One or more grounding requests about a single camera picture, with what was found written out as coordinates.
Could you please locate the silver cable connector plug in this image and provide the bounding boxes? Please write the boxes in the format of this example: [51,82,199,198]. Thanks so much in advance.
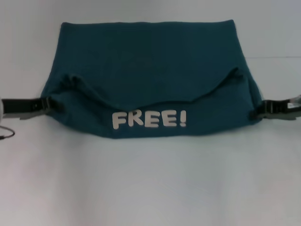
[291,94,301,108]

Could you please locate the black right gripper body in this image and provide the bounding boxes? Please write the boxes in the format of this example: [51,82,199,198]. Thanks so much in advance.
[264,98,301,122]

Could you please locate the teal blue shirt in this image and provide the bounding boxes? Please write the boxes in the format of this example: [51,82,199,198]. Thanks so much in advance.
[39,20,263,140]

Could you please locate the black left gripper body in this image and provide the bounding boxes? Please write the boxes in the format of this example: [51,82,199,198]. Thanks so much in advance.
[2,97,47,120]

